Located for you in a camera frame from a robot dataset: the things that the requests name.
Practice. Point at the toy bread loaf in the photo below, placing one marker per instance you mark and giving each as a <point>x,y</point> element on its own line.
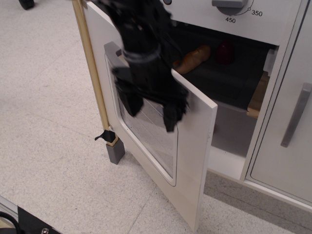
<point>193,59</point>

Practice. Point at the grey cabinet leg foot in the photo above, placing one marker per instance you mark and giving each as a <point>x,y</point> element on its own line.
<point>116,152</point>

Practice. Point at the grey oven tray shelf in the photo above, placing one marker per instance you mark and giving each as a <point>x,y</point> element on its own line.
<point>233,84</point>

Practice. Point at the black clamp lever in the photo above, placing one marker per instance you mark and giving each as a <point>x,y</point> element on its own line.
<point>107,135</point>

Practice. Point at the dark red toy fruit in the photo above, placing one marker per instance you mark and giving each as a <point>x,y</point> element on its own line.
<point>225,53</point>

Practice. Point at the white oven door with window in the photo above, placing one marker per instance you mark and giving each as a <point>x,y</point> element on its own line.
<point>177,162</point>

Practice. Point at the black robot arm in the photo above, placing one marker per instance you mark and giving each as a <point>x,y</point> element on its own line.
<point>144,27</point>

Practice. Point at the white toy kitchen cabinet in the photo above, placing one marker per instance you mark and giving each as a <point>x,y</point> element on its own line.
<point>237,134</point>

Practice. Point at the silver door handle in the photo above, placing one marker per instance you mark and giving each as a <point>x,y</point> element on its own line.
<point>297,114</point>

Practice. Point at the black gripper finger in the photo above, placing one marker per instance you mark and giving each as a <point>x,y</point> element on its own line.
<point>131,100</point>
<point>173,113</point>

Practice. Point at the black caster wheel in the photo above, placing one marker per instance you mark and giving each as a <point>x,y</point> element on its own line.
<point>27,4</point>

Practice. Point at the grey oven temperature knob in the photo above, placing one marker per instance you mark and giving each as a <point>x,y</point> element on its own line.
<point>229,7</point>

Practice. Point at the white cabinet door right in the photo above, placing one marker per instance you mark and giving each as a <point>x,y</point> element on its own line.
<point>288,167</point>

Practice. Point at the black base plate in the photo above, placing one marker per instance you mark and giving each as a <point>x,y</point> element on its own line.
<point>30,224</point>

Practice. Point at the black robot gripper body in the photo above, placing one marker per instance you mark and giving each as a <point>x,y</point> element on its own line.
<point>149,75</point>

